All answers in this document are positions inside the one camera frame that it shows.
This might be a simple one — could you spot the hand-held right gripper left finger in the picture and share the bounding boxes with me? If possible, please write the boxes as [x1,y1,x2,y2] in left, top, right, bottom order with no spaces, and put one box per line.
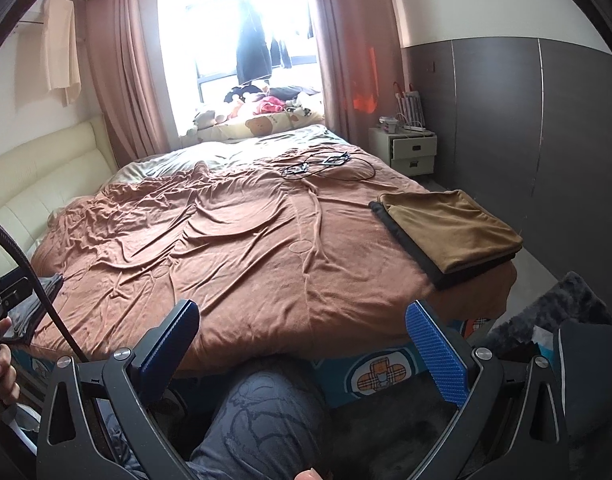
[36,299,201,480]

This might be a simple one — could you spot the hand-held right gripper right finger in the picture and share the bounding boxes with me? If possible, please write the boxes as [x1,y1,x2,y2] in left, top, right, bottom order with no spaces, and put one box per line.
[405,299,577,480]

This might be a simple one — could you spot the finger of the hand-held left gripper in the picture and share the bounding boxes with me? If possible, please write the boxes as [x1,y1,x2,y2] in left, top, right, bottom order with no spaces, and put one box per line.
[0,268,36,311]

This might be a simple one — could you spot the grey folded clothes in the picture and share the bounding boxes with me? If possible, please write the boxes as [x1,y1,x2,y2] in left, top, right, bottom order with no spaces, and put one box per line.
[6,272,64,341]

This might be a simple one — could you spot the person's left hand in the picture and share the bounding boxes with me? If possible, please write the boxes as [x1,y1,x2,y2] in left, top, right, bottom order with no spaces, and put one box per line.
[0,317,22,407]

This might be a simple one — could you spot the blue printed bed sheet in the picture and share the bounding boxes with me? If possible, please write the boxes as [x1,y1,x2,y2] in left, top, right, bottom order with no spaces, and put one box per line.
[306,317,486,411]

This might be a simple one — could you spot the dark folded garment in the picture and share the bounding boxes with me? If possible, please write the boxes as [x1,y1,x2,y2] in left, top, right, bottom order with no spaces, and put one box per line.
[368,201,516,291]

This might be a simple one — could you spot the person's leg in grey pants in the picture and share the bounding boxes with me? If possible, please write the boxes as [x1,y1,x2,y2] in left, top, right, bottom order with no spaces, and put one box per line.
[106,357,331,480]

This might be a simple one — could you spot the brown bed blanket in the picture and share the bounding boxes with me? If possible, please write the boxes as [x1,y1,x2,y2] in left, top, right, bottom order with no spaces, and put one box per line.
[28,132,519,376]

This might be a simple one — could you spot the grey fluffy rug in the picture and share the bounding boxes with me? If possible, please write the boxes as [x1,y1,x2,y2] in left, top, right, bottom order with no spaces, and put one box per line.
[486,272,612,361]

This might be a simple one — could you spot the cream padded headboard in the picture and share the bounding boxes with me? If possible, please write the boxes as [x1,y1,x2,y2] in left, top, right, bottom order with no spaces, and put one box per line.
[0,115,119,281]

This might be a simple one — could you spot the white nightstand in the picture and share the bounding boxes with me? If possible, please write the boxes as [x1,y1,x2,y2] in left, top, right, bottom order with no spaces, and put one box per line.
[368,125,439,177]

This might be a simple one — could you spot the bear print pillow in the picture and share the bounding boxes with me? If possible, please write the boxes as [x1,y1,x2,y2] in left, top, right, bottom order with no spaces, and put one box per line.
[196,110,327,141]

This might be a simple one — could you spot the striped bag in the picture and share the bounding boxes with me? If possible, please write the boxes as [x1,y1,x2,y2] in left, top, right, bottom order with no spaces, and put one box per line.
[395,80,427,128]

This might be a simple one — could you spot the red cloth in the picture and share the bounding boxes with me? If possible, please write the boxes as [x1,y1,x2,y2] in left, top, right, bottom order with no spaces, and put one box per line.
[256,97,287,116]

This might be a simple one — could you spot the pink-brown curtain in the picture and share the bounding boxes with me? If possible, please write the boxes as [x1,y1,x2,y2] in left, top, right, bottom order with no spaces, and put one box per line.
[301,0,404,153]
[83,0,181,168]

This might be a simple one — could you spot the dark hanging garment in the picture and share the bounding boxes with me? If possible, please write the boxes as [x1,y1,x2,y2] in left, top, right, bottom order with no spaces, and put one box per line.
[233,0,274,83]

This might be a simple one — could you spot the window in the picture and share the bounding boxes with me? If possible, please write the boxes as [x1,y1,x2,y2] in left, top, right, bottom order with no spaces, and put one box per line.
[156,0,321,136]

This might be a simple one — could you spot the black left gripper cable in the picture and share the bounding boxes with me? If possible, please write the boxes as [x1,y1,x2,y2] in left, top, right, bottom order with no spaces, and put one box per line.
[0,214,89,363]

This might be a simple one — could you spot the black cables on bed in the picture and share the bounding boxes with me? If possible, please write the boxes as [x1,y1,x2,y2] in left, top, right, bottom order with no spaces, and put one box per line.
[281,152,377,181]

